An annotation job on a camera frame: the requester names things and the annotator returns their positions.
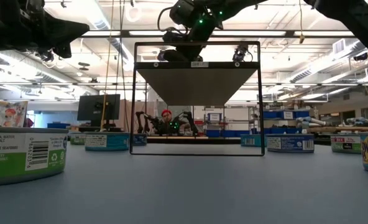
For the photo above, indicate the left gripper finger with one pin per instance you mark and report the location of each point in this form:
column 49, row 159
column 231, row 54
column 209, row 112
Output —
column 66, row 35
column 62, row 25

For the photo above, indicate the green label tuna can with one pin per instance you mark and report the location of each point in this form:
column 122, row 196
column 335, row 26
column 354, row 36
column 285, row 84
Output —
column 77, row 140
column 345, row 146
column 16, row 161

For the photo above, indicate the blue label tuna can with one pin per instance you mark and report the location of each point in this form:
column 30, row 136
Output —
column 292, row 143
column 140, row 140

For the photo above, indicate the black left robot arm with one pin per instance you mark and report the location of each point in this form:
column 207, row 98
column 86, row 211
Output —
column 0, row 25

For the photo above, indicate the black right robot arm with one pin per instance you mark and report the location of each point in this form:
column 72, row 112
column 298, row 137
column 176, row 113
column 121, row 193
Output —
column 358, row 21

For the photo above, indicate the black-framed wooden shelf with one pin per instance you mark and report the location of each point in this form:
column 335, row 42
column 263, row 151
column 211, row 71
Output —
column 196, row 84

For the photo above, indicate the black computer monitor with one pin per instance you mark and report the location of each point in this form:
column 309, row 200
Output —
column 98, row 107

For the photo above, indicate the white framed sign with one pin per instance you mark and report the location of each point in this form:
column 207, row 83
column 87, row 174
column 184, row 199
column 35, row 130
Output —
column 214, row 117

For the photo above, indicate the floral picture board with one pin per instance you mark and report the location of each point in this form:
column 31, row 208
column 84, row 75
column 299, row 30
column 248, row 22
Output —
column 7, row 113

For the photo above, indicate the person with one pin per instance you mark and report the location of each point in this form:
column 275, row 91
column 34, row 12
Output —
column 168, row 119

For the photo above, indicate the blue crate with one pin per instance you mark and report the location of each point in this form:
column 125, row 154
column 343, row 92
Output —
column 58, row 125

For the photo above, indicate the black beam with light panels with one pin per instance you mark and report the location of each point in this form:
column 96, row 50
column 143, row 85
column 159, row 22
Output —
column 289, row 33

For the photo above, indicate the blue storage bin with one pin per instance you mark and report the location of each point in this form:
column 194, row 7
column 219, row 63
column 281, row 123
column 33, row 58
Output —
column 269, row 115
column 213, row 133
column 302, row 114

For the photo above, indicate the blue table mat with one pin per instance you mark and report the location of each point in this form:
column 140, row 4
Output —
column 184, row 193

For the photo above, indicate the black hanging device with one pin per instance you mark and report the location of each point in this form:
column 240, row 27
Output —
column 361, row 56

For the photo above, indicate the wooden workbench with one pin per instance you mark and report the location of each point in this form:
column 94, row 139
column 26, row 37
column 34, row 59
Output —
column 342, row 128

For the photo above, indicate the black camera cluster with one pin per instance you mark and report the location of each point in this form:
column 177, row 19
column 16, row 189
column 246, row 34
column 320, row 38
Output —
column 47, row 57

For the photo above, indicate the round black camera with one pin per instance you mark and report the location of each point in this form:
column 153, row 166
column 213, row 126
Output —
column 161, row 56

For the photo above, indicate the black table frame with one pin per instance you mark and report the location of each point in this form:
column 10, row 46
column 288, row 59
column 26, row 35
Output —
column 202, row 140

